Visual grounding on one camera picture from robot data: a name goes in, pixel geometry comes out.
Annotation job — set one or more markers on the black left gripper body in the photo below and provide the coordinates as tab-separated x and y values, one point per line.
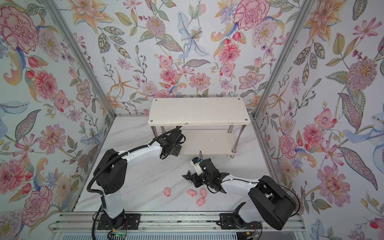
174	142

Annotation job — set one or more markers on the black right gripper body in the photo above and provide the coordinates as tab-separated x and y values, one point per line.
198	176

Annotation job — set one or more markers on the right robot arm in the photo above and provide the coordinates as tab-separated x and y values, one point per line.
266	200

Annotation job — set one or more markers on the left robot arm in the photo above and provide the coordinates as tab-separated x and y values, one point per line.
110	174

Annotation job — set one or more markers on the white two-tier shelf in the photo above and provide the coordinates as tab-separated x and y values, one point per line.
207	123

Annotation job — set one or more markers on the pink pig toy centre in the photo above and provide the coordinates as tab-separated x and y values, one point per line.
191	193

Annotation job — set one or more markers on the pink pig toy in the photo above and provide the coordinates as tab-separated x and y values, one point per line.
203	193
191	193
201	202
167	192

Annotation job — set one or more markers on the pink pig toy right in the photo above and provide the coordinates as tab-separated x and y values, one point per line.
203	193

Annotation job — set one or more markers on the pink pig toy left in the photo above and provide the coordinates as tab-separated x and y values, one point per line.
167	192

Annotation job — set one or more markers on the pink pig toy near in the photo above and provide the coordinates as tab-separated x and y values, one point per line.
201	202

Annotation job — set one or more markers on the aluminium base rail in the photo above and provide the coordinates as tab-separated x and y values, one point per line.
151	222

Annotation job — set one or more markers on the aluminium corner post left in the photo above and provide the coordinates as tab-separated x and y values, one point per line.
68	36

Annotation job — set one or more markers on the aluminium corner post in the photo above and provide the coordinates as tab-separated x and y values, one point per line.
303	13
68	36

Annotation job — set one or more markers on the aluminium corner post right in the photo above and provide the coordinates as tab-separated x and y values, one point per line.
303	13

